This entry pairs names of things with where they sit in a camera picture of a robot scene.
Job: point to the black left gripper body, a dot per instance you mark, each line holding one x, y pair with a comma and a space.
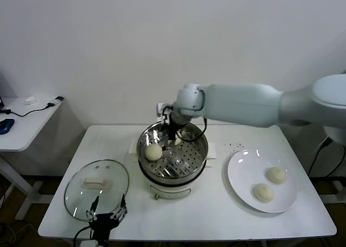
104, 224

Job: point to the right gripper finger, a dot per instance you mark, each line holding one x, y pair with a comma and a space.
175, 136
165, 145

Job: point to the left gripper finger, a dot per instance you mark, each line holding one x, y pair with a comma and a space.
121, 210
93, 212

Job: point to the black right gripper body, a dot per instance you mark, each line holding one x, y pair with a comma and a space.
172, 128

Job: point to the white steamed baozi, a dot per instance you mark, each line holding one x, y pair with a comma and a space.
276, 174
153, 152
178, 141
263, 193

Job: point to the round glass pot lid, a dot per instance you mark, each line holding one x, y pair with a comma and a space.
81, 193

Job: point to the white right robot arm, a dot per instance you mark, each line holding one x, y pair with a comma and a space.
243, 103

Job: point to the stainless steel steamer basket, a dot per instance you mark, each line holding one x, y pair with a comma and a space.
189, 155

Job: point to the small dark crumbs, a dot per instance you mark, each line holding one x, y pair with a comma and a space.
229, 144

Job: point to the large white plate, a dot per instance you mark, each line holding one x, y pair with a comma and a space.
243, 176

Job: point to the white side table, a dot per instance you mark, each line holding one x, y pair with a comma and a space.
24, 122

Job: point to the blue computer mouse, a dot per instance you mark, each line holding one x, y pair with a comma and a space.
6, 125

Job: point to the crumpled white tissue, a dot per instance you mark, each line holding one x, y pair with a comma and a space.
30, 100

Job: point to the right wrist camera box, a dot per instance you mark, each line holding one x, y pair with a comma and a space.
163, 110

